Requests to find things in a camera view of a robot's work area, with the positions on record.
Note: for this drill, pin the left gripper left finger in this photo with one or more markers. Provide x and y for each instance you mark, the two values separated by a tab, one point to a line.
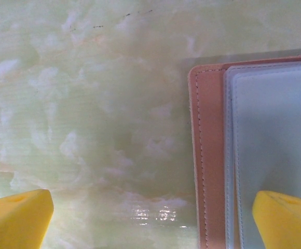
15	220

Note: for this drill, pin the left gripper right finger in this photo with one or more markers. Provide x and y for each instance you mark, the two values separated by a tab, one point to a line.
288	223

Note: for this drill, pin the brown leather card holder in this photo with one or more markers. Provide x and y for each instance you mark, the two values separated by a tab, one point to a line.
210	129

